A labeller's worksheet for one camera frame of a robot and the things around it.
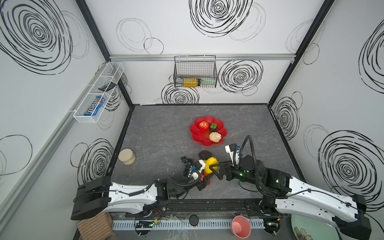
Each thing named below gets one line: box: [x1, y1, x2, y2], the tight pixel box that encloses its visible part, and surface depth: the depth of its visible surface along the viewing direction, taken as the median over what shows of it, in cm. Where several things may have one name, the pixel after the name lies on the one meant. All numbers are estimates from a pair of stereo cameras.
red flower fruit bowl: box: [189, 116, 227, 147], surface depth 104 cm
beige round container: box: [118, 148, 136, 166], surface depth 87 cm
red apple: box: [198, 121, 209, 133], surface depth 103 cm
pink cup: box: [230, 215, 252, 239], surface depth 70 cm
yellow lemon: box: [203, 157, 219, 174], surface depth 68 cm
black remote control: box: [98, 82, 117, 92], surface depth 82 cm
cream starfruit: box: [209, 131, 222, 143], surface depth 96 cm
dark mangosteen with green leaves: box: [210, 123, 217, 132], surface depth 102 cm
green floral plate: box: [291, 214, 340, 240], surface depth 68 cm
